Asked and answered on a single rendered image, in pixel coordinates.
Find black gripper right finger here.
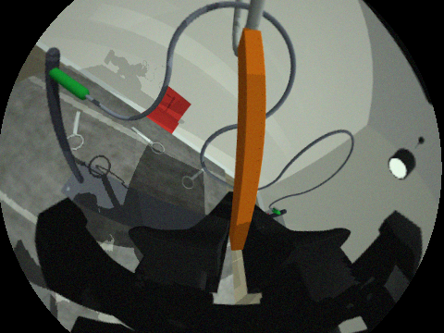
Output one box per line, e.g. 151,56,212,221
241,204,352,295

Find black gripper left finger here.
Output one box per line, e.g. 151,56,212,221
129,191,233,292

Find grey loop with orange handle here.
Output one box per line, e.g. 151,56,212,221
229,0,266,251

